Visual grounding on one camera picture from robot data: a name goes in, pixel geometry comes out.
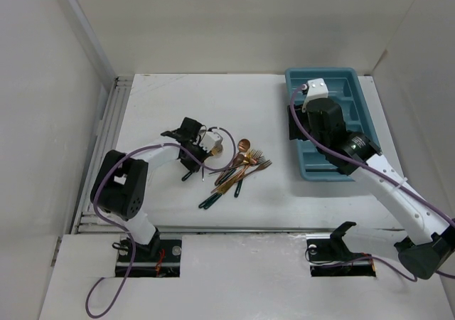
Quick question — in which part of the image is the copper spoon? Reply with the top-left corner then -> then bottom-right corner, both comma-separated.
215,139 -> 251,186

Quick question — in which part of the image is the silver round spoon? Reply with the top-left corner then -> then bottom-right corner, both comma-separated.
201,144 -> 223,181

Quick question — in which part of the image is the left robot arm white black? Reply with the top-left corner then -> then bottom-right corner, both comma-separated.
90,117 -> 223,261

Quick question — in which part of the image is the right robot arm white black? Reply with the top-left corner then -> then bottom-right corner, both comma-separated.
287,97 -> 454,281

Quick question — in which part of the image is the copper fork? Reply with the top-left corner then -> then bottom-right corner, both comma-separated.
213,159 -> 272,196

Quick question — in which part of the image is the gold fork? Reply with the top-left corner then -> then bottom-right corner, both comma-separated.
212,149 -> 263,193

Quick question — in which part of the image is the blue plastic cutlery tray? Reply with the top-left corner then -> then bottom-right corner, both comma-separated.
285,68 -> 380,182

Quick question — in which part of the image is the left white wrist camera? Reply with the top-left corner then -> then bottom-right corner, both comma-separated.
199,131 -> 223,152

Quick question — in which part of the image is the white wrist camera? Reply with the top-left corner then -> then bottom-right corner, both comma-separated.
301,78 -> 328,112
199,131 -> 223,152

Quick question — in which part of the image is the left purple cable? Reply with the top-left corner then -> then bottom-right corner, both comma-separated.
85,127 -> 237,313

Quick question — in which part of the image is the purple cable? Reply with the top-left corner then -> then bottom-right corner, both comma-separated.
85,127 -> 237,313
289,82 -> 455,282

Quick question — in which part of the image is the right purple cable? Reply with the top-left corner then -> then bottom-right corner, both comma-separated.
289,82 -> 455,282

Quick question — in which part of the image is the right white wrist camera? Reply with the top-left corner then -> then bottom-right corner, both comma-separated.
301,78 -> 328,112

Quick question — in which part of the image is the green loop handle utensil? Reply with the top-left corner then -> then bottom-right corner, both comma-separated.
198,193 -> 223,210

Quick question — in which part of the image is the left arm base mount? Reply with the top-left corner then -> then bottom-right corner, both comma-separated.
112,238 -> 183,278

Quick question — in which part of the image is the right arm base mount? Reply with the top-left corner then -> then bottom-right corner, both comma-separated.
304,221 -> 376,277

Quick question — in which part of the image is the aluminium rail frame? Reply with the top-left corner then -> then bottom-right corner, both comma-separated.
69,76 -> 134,235

